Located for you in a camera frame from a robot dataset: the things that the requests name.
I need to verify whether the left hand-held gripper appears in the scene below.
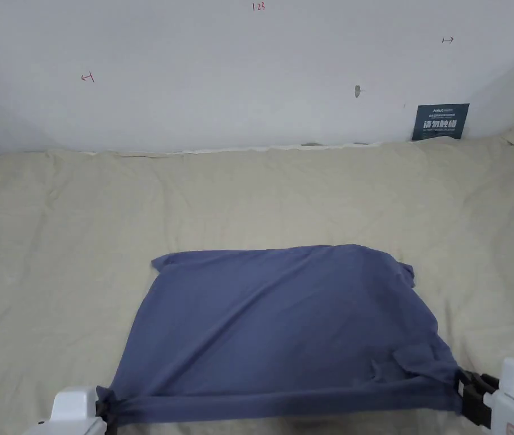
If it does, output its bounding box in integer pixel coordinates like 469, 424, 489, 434
25, 386, 123, 435

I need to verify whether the dark blue shirt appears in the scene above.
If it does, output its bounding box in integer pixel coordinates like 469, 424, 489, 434
96, 244, 461, 427

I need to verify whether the bed with beige sheet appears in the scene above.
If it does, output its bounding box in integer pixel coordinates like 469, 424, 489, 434
0, 129, 514, 435

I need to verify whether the dark teal sign card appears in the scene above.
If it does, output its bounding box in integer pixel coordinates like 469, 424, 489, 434
411, 103, 470, 142

